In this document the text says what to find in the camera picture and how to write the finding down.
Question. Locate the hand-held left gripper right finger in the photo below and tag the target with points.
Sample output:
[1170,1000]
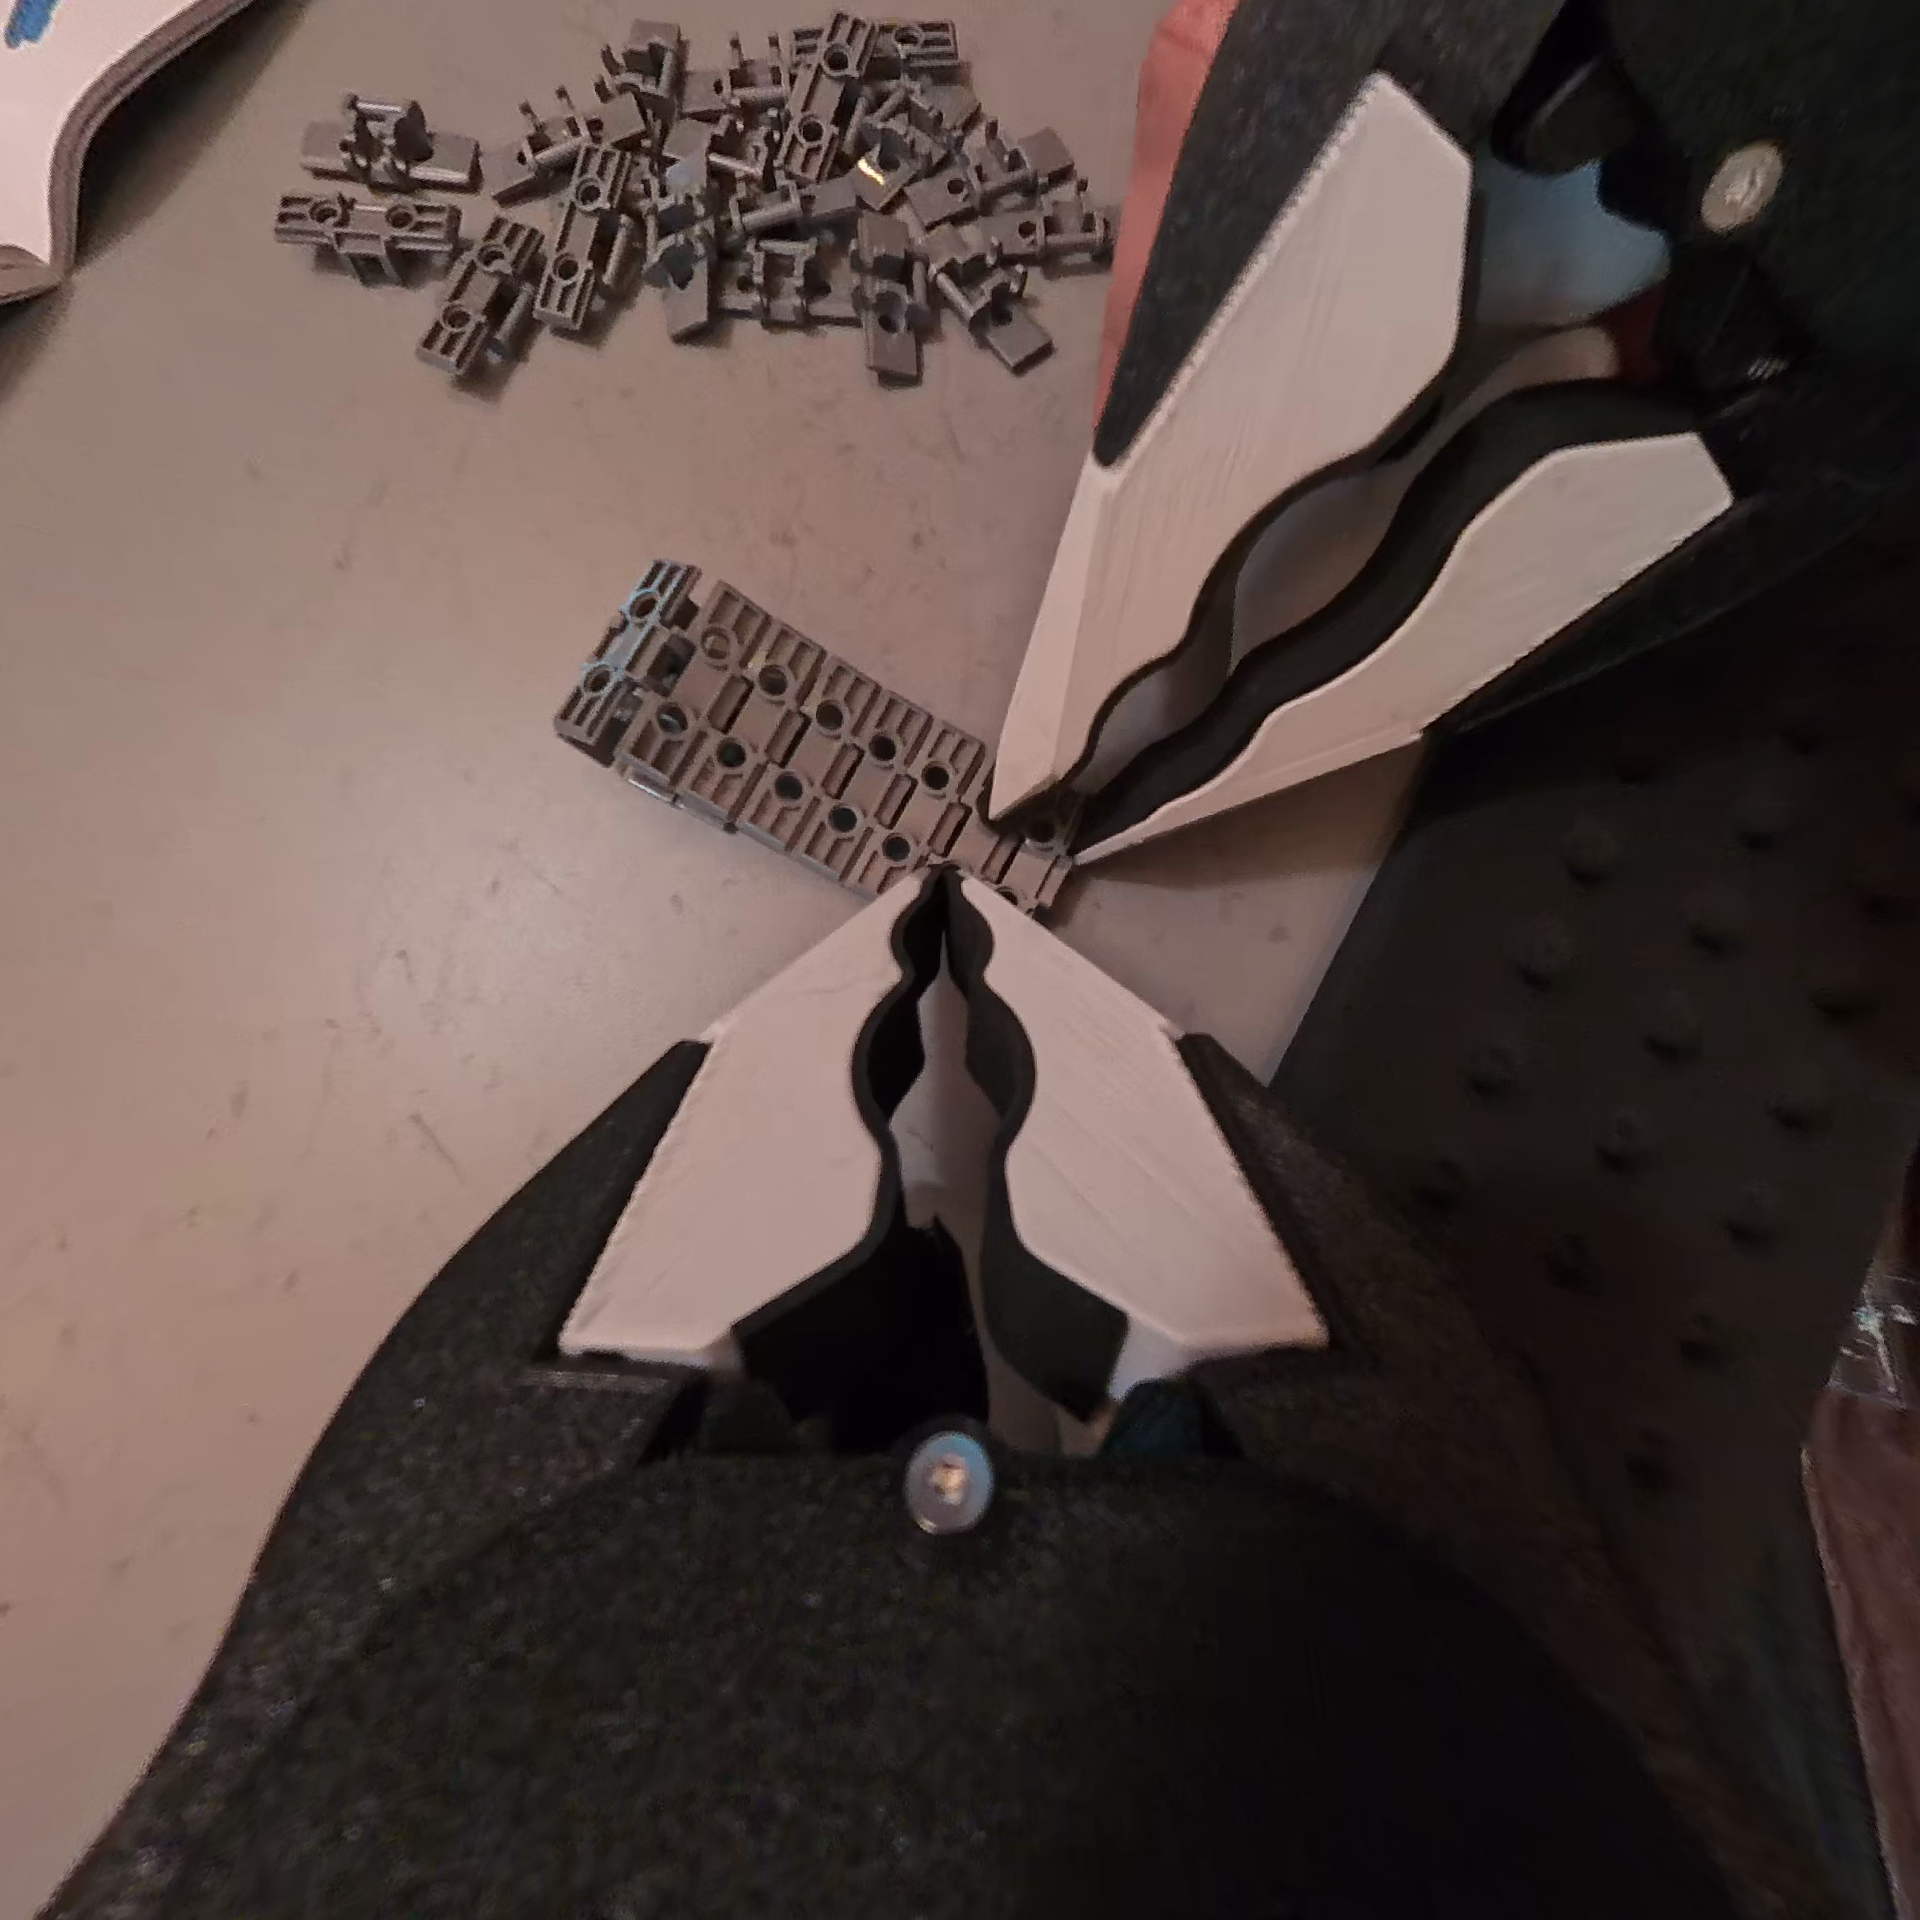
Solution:
[1159,1187]

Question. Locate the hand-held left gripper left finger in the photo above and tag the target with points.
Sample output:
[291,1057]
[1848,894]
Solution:
[734,1187]

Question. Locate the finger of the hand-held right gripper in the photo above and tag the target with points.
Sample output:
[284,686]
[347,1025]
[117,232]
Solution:
[1551,553]
[1304,330]

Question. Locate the pile of grey track links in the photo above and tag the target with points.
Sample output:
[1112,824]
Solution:
[750,192]

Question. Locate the grey desk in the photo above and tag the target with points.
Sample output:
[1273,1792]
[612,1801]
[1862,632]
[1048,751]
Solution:
[299,900]

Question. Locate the instruction booklet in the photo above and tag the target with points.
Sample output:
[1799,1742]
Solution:
[93,93]

